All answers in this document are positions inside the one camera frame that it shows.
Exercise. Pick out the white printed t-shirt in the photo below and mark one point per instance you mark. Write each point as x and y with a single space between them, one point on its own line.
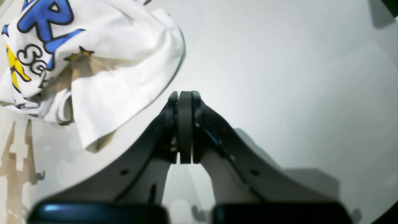
95 63

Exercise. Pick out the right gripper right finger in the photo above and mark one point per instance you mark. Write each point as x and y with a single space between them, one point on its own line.
247 189

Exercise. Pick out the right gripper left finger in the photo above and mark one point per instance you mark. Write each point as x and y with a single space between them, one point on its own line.
127 191

